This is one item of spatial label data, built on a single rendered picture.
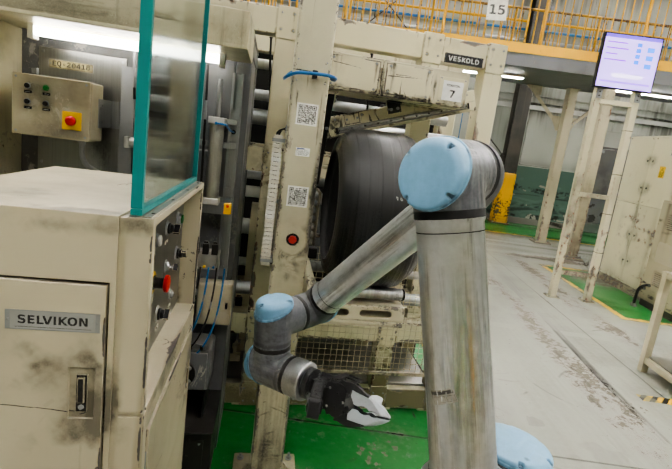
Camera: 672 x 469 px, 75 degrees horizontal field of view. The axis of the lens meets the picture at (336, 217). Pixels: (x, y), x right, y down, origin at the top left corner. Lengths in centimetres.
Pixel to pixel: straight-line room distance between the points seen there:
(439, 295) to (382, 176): 78
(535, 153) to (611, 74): 642
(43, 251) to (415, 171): 62
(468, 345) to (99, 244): 62
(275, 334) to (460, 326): 49
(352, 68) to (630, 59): 415
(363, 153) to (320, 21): 47
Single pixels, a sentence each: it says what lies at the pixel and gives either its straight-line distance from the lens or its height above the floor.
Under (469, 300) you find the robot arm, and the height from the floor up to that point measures 122.
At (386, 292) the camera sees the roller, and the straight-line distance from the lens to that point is 165.
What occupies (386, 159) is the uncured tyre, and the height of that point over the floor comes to 140.
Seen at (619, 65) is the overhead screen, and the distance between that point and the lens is 559.
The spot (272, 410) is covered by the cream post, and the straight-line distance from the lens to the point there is 190.
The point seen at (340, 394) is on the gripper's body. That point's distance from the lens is 101.
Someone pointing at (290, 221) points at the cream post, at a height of 113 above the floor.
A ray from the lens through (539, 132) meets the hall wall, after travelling 1180.
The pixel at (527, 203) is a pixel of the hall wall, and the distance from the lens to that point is 1175.
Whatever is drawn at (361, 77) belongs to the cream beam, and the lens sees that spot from 187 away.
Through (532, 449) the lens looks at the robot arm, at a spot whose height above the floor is 91.
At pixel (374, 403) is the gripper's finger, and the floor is 92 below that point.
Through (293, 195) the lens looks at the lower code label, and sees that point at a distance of 158.
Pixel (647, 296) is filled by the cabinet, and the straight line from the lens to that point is 625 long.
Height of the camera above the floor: 144
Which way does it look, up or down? 10 degrees down
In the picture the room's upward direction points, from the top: 8 degrees clockwise
